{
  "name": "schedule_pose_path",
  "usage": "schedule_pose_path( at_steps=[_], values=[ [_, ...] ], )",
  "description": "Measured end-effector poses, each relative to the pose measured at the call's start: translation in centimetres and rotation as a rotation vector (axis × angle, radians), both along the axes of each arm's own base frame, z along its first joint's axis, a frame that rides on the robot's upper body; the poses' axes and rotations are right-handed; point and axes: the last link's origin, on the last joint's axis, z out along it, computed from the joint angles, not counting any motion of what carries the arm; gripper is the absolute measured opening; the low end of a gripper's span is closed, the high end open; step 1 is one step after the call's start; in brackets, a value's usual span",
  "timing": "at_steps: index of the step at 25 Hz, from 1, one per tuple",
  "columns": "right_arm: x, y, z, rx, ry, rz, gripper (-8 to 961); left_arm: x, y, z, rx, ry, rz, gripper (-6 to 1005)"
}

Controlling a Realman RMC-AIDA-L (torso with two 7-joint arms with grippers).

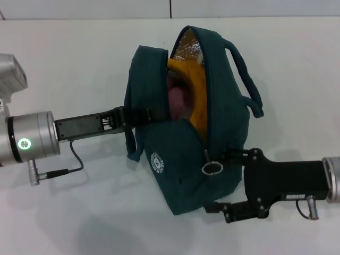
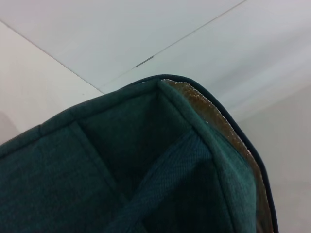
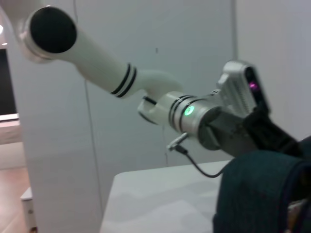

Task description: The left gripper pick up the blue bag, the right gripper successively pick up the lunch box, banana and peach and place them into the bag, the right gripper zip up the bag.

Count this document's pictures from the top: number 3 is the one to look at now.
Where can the dark teal insulated lunch bag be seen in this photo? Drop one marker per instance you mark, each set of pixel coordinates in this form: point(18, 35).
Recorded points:
point(255, 194)

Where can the dark window pane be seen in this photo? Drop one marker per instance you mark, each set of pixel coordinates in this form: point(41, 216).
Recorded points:
point(6, 82)

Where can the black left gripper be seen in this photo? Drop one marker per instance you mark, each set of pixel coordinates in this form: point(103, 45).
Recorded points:
point(230, 136)

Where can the white drawer cabinet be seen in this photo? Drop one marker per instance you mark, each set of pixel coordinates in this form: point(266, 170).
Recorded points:
point(28, 206)

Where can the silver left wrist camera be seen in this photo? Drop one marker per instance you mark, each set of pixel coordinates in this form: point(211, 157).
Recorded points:
point(240, 89)

